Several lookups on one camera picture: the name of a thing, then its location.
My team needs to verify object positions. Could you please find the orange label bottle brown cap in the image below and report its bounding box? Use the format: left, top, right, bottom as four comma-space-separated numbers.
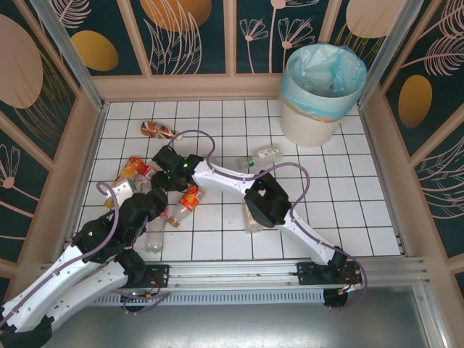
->
166, 184, 206, 228

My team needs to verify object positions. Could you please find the red label clear bottle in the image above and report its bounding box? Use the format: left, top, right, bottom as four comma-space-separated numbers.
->
144, 215, 167, 254

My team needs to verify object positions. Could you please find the squat clear bottle green cap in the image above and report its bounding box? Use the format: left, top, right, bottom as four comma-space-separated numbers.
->
238, 144, 283, 170

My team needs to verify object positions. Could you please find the clear bottle floral white label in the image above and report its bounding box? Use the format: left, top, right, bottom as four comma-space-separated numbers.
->
243, 201, 264, 234

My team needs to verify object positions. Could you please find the white plastic waste bin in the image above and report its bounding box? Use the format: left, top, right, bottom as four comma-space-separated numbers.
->
278, 97, 342, 148

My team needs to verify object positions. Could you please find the blue plastic bin liner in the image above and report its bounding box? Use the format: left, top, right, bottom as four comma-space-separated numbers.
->
281, 42, 368, 123

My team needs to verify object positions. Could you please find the crumpled brown label bottle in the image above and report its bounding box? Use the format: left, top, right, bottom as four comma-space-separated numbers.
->
141, 120, 186, 141

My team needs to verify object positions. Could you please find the grey metal sheet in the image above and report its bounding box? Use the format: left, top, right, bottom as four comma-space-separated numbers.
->
36, 286, 447, 348

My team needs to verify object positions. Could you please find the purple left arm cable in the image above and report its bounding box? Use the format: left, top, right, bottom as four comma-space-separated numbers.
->
0, 181, 171, 316

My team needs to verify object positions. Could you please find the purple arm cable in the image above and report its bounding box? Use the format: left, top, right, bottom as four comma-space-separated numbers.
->
175, 129, 368, 312
0, 181, 171, 316

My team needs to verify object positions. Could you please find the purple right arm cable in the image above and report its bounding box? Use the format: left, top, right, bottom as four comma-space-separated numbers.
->
175, 129, 368, 312

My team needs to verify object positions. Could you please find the aluminium side rail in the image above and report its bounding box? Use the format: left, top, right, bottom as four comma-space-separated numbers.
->
357, 101, 411, 257
57, 102, 109, 262

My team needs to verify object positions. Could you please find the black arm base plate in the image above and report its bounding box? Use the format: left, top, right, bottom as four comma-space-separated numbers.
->
296, 260, 363, 287
104, 263, 171, 289

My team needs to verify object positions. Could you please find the aluminium mounting rail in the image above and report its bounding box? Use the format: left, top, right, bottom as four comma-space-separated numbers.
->
36, 256, 432, 291

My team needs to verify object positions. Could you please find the slotted grey cable duct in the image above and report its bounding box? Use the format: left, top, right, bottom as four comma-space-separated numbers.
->
90, 289, 326, 306

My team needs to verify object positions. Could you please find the aluminium frame post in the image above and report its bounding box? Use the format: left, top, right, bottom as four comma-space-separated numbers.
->
29, 0, 107, 109
357, 0, 434, 106

